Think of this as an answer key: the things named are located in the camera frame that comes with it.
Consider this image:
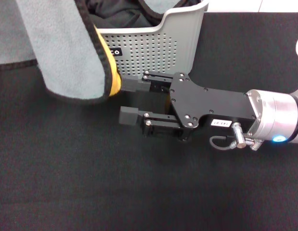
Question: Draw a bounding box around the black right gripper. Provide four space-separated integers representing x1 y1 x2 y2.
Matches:
145 71 258 142

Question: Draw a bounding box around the grey towel with black trim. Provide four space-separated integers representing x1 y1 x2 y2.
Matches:
138 0 202 15
0 0 123 104

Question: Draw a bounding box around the grey perforated plastic storage box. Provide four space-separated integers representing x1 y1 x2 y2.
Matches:
86 0 210 80

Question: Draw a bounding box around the black tablecloth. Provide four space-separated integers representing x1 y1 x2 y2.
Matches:
0 11 298 231

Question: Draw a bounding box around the grey cable with metal connector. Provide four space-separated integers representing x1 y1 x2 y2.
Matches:
209 121 264 152

